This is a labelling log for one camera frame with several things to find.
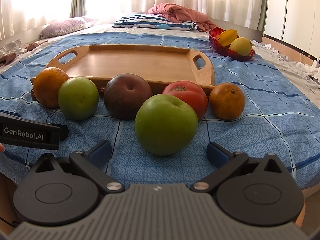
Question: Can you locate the red date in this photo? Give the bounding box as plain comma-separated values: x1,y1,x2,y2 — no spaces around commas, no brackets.
30,89,38,101
99,87,106,98

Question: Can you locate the orange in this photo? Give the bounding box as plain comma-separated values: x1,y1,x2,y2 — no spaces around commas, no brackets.
33,67,69,109
209,83,245,120

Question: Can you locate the small green apple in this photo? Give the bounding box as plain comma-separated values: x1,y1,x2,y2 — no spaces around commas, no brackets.
58,77,99,121

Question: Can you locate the large green apple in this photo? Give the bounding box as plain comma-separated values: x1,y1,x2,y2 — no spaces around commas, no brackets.
135,94,198,156

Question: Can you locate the dark purple plum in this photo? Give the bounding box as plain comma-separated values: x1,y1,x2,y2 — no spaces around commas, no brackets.
104,74,153,120

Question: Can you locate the red tomato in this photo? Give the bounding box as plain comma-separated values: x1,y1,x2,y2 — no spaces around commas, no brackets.
162,81,208,120

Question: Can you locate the person's left hand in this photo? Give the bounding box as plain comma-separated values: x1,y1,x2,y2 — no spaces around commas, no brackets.
0,144,5,152

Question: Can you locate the blue checkered cloth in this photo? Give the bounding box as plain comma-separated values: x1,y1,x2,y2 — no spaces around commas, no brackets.
1,32,319,189

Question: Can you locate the clothes pile at left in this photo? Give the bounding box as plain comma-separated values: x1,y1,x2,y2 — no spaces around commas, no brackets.
0,39,48,66

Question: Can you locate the purple pillow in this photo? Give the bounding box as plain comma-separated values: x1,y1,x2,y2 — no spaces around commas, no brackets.
39,16,94,39

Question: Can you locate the wooden serving tray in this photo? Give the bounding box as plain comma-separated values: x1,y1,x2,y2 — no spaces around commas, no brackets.
47,44,215,94

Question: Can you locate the white clothes pile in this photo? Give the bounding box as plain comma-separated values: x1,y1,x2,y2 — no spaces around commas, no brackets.
254,43,319,89

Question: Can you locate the yellow mango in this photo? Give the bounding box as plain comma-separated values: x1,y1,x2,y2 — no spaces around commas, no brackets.
229,37,252,56

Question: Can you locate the yellow starfruit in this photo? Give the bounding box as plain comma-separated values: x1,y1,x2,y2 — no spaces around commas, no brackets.
216,29,238,47

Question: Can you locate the red glass fruit bowl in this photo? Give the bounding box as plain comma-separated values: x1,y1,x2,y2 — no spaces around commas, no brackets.
208,27,255,61

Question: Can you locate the blue striped pillow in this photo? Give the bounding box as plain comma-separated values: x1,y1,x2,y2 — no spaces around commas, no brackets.
113,14,197,31

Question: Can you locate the right green drape curtain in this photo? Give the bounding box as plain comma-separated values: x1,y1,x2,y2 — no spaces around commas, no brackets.
257,0,268,31

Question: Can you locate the pink blanket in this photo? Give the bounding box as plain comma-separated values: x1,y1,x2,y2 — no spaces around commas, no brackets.
148,3,217,32

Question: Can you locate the white wardrobe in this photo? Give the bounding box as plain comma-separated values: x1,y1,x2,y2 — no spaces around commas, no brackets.
264,0,319,58

